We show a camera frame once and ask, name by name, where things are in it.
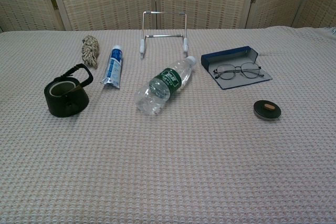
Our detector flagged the small black lid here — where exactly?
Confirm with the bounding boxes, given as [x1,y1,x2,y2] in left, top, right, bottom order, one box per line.
[253,99,282,121]

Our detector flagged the dark green cast iron teapot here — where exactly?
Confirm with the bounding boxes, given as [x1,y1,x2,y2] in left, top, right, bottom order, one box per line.
[44,63,94,118]

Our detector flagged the clear water bottle green label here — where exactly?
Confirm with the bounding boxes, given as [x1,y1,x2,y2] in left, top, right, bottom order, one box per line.
[134,56,197,116]

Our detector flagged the beige woven tablecloth with fringe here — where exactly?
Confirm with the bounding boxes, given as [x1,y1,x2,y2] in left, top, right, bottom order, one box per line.
[0,26,336,224]

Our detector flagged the blue white toothpaste tube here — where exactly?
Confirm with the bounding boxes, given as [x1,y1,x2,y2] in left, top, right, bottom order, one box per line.
[100,45,124,89]

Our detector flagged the blue open glasses case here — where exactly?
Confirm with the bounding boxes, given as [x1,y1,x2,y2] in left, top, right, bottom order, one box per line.
[201,46,273,90]

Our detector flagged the metal wire stand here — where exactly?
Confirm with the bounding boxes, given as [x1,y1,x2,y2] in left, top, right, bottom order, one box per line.
[139,10,189,60]

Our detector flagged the thin black frame eyeglasses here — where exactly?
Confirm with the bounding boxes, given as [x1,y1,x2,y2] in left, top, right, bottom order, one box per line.
[213,62,265,81]

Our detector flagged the beige braided rope bundle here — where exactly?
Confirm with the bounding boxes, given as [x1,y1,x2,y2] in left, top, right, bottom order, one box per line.
[81,35,100,69]

